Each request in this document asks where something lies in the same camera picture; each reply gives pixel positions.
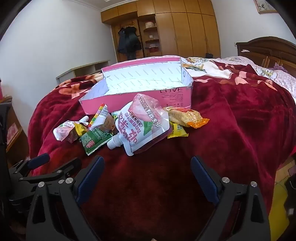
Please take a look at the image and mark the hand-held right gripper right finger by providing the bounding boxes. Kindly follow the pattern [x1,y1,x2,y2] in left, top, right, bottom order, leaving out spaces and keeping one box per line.
[191,156,271,241]

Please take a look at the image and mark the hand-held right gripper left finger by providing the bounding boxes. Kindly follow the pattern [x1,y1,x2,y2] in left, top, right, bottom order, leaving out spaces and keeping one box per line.
[26,156,105,241]

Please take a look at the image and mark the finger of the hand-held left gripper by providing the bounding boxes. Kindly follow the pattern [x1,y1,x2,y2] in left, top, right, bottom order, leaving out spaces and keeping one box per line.
[20,158,82,186]
[9,153,50,173]

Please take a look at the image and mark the small white pink jelly pouch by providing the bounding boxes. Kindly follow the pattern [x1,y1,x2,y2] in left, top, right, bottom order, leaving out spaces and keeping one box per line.
[53,116,89,142]

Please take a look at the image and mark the green snack packet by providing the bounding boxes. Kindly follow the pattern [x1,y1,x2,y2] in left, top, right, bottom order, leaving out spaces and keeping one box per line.
[79,127,114,156]

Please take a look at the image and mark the small yellow candy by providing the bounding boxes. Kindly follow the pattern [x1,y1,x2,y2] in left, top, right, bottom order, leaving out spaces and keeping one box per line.
[74,122,89,137]

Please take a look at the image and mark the yellow candy packet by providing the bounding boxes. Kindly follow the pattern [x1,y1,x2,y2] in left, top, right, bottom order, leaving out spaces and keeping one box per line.
[167,122,188,139]

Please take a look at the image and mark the gummy packet with multicoloured border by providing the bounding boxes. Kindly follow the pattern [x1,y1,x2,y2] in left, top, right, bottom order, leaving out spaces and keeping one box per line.
[89,103,115,132]

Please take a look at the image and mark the large white pink jelly pouch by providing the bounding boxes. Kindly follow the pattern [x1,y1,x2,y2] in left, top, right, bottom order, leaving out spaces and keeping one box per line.
[107,93,170,157]

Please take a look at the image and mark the orange cracker packet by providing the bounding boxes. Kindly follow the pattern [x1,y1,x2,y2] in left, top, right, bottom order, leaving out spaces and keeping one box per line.
[162,106,210,128]

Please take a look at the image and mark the pink cardboard box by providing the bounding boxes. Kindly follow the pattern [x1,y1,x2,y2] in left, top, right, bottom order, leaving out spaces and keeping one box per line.
[79,55,193,115]

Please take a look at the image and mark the wooden bedside cabinet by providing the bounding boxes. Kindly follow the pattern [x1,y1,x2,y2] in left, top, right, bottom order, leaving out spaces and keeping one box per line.
[0,96,29,167]

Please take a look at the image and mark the red floral blanket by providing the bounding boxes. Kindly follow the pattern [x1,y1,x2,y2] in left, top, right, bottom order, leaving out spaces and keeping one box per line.
[28,57,296,214]

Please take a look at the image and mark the low grey shelf unit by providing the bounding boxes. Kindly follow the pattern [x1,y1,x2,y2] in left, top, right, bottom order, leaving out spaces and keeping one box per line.
[56,60,110,84]

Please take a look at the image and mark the hanging black coats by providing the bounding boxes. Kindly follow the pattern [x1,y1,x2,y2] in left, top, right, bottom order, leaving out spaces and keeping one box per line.
[117,26,142,60]

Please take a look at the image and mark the dark wooden headboard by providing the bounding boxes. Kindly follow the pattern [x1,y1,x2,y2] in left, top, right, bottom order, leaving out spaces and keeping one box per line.
[235,37,296,77]

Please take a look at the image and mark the wooden wardrobe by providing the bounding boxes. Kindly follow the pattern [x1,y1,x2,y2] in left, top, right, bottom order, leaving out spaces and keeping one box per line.
[100,0,221,63]

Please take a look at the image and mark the framed wall picture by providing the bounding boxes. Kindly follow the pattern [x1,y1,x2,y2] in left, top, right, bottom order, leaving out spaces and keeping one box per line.
[253,0,277,14]

